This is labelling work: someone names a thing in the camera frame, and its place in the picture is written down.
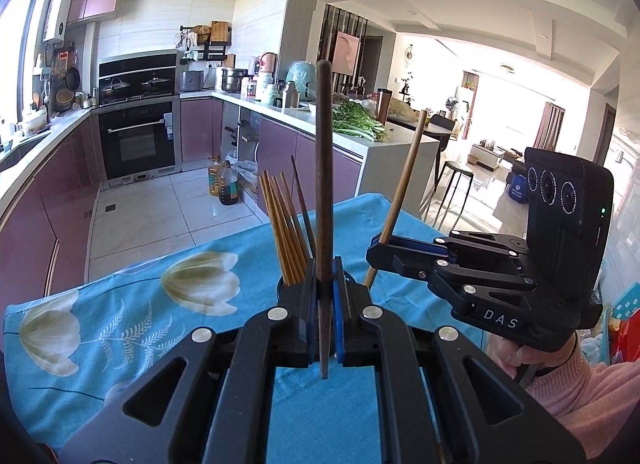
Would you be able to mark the standing fan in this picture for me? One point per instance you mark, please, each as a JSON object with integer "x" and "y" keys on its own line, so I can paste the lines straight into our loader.
{"x": 452, "y": 106}

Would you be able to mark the red packet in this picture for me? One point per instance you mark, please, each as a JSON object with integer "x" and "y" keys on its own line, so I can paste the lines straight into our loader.
{"x": 630, "y": 344}

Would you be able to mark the steel thermos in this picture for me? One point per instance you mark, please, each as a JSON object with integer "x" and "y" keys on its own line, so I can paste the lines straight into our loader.
{"x": 290, "y": 95}

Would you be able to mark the white bowl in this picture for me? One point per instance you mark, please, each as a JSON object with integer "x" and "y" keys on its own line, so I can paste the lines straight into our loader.
{"x": 35, "y": 124}

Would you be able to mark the bunch of wooden chopsticks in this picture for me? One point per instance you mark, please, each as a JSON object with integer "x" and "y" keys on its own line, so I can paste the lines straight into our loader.
{"x": 280, "y": 229}

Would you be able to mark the clear plastic bag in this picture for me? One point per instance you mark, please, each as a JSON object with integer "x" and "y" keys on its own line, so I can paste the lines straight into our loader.
{"x": 246, "y": 174}

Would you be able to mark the black mesh pen holder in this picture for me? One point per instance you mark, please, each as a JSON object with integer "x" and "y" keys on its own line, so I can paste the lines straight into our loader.
{"x": 280, "y": 284}

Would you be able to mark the pink kettle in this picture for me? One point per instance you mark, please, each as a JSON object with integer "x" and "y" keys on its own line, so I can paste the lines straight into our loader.
{"x": 268, "y": 63}

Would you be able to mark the mint green appliance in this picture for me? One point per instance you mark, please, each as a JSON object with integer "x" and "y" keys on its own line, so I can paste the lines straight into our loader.
{"x": 300, "y": 76}

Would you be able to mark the pink peninsula counter cabinets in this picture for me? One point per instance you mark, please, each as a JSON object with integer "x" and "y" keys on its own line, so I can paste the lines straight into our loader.
{"x": 280, "y": 148}

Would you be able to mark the brown door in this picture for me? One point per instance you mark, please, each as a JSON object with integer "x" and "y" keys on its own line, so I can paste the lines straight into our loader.
{"x": 604, "y": 136}

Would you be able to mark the kitchen sink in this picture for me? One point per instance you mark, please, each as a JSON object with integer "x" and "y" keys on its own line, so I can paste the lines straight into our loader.
{"x": 22, "y": 148}

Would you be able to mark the black built-in stove oven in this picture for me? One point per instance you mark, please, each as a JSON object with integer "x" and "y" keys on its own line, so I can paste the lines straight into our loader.
{"x": 140, "y": 143}

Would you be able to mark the person's right forearm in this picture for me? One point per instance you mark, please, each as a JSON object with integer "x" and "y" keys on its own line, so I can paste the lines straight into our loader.
{"x": 590, "y": 394}

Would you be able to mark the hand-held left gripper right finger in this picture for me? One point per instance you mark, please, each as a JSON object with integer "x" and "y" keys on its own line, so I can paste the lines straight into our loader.
{"x": 338, "y": 314}

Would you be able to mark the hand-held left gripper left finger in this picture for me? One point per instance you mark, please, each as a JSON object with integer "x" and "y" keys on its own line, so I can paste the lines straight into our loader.
{"x": 300, "y": 314}

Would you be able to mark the white coffee table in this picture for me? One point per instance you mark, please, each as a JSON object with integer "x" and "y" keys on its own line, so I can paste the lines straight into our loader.
{"x": 489, "y": 154}

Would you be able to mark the pink sink-side counter cabinets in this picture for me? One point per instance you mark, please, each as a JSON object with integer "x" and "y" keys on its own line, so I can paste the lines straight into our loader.
{"x": 40, "y": 224}

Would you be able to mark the pink wall painting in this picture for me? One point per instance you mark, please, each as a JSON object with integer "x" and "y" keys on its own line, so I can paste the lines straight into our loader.
{"x": 346, "y": 53}

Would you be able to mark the brown tumbler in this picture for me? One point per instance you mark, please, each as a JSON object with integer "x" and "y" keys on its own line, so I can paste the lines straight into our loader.
{"x": 384, "y": 106}

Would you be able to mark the kitchen window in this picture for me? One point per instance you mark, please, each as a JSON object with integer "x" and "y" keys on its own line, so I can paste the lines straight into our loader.
{"x": 20, "y": 43}

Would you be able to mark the floral-end wooden chopstick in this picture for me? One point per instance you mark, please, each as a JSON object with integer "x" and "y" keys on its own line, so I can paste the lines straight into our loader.
{"x": 405, "y": 178}

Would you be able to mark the hanging frying pan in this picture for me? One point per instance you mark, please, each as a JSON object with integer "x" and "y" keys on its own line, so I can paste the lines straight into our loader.
{"x": 73, "y": 78}

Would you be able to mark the wall clock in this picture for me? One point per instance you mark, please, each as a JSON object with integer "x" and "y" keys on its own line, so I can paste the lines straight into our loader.
{"x": 410, "y": 54}

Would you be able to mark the steel stockpot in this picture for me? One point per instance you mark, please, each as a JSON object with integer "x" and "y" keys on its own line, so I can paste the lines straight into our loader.
{"x": 234, "y": 81}

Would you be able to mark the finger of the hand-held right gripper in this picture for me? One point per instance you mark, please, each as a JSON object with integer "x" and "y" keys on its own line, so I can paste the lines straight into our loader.
{"x": 400, "y": 259}
{"x": 420, "y": 243}

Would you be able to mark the brown curtain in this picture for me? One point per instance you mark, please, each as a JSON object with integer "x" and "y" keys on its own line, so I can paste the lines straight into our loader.
{"x": 549, "y": 126}

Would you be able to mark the dark dining chair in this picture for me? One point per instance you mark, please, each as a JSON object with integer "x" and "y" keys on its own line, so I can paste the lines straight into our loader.
{"x": 443, "y": 122}

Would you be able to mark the white water heater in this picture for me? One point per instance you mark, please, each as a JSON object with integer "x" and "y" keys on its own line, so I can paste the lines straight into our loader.
{"x": 59, "y": 13}

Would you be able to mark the black bar stool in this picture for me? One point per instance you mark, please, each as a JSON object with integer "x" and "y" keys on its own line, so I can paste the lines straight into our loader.
{"x": 452, "y": 171}

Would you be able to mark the bunch of leafy greens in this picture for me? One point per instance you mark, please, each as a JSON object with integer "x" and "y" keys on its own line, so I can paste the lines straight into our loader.
{"x": 357, "y": 121}

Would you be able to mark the black wall rack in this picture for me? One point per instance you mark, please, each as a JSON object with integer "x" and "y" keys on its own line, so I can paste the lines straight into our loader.
{"x": 215, "y": 51}

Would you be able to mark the blue dotted card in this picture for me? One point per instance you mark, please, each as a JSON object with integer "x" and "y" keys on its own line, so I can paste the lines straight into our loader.
{"x": 627, "y": 304}

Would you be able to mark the silver countertop appliance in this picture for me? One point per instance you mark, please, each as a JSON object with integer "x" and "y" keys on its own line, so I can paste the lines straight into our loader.
{"x": 191, "y": 81}

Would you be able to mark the dark cooking oil bottle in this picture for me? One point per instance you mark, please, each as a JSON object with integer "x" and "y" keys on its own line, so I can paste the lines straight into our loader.
{"x": 229, "y": 186}

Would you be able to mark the blue bag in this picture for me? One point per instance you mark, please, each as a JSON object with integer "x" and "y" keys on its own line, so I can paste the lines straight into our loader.
{"x": 517, "y": 190}

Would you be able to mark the blue floral tablecloth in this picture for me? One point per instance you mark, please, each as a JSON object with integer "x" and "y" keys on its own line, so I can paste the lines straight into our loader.
{"x": 150, "y": 344}

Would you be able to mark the dining table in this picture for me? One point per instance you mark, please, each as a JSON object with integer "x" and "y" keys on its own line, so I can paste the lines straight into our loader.
{"x": 440, "y": 129}

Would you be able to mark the dark brown chopstick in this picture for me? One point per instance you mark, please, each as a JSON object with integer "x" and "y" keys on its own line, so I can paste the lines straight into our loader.
{"x": 324, "y": 168}
{"x": 302, "y": 204}

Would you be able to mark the person's right hand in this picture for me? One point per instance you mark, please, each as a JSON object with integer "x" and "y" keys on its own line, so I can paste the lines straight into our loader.
{"x": 505, "y": 351}

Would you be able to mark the dark slatted room divider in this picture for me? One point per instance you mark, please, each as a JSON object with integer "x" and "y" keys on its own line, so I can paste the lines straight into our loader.
{"x": 350, "y": 18}

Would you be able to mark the yellow cooking oil bottle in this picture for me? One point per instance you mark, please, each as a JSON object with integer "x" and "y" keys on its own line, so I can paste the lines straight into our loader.
{"x": 215, "y": 178}

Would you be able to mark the wooden cutting board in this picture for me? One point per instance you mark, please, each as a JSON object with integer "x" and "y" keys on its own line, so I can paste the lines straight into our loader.
{"x": 220, "y": 31}

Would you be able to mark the pot with glass lid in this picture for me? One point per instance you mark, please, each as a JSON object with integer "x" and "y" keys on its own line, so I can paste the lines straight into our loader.
{"x": 156, "y": 82}
{"x": 116, "y": 87}

